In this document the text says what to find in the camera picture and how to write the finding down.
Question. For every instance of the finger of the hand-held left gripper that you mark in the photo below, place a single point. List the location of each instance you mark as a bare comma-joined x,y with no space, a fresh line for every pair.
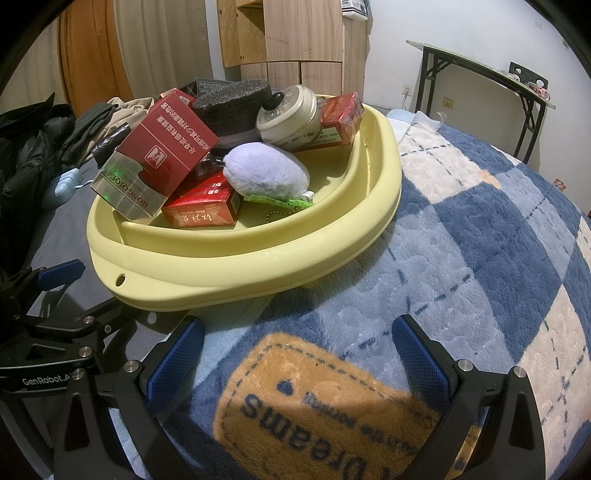
92,321
60,274

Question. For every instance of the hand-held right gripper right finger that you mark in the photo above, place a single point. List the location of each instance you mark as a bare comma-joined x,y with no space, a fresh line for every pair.
422,360

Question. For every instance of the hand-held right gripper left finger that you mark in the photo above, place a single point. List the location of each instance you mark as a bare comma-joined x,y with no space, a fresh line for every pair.
173,364

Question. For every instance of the yellow plastic basin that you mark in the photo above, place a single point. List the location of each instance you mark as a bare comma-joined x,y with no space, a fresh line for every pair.
286,258

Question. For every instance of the small red box dark side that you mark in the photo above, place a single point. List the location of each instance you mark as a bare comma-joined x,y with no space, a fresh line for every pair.
203,205

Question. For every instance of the large red carton box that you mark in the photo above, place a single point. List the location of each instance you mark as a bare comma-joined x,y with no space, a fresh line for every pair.
161,147

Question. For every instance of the black knit hat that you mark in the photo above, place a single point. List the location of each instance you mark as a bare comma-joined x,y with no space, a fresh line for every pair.
231,108

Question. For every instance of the small red box white side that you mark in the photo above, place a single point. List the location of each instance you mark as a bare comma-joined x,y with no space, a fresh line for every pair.
341,117

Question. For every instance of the round cream tin with knob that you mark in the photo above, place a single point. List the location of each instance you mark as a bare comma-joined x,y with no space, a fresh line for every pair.
288,120

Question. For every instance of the light blue device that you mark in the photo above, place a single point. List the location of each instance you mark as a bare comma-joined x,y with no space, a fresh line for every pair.
67,184

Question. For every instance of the blue checked fleece blanket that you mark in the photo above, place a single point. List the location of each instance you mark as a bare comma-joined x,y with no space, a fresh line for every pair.
461,258

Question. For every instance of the black puffer jacket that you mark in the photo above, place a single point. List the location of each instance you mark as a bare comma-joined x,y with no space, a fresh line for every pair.
27,161

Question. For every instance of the black clothes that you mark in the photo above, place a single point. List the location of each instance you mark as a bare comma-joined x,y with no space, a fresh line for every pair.
90,131

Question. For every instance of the beige clothes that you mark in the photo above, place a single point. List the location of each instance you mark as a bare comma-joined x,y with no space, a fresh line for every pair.
134,110

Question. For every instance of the green flat tag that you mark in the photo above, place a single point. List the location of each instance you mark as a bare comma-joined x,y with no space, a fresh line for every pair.
277,201

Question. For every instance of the white plush ball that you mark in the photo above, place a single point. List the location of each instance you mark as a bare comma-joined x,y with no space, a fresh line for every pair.
268,168

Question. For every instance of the orange wooden door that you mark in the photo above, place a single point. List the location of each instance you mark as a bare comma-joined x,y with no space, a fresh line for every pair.
92,50

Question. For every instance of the dark grey box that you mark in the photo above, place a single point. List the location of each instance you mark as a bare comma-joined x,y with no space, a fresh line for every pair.
207,85

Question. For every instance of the beige curtain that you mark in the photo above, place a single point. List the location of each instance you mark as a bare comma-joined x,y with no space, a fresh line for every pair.
161,41

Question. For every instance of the pink toy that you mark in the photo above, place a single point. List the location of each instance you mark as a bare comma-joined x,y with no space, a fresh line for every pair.
541,90

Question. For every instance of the black folding table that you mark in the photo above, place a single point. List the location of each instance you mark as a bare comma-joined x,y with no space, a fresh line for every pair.
466,57

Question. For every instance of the wooden wardrobe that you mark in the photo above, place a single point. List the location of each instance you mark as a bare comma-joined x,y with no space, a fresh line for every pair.
300,37

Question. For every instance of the wall socket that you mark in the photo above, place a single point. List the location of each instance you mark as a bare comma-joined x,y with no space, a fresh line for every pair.
448,103

